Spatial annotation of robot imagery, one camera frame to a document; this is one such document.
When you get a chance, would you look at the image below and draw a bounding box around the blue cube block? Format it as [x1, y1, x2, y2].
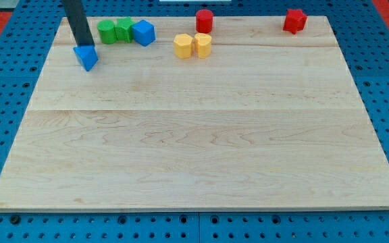
[132, 20, 155, 47]

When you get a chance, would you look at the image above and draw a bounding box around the green cylinder block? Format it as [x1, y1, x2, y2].
[97, 20, 117, 45]

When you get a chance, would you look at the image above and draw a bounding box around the red cylinder block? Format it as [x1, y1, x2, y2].
[195, 9, 213, 34]

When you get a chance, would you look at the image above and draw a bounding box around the red star block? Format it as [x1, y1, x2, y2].
[283, 9, 307, 34]

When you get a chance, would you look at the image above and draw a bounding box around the blue triangle block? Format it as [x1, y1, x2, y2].
[73, 45, 99, 72]

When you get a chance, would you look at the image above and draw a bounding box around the yellow heart block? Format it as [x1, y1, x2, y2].
[194, 33, 212, 59]

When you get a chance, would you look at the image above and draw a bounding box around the wooden board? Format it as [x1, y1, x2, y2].
[0, 16, 389, 213]

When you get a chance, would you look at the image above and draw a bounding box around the yellow hexagon block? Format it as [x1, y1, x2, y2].
[174, 34, 193, 59]

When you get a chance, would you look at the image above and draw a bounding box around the black robot arm stick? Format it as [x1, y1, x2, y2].
[61, 0, 95, 47]

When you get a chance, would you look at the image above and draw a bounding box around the green star block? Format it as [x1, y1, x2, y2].
[115, 17, 135, 43]

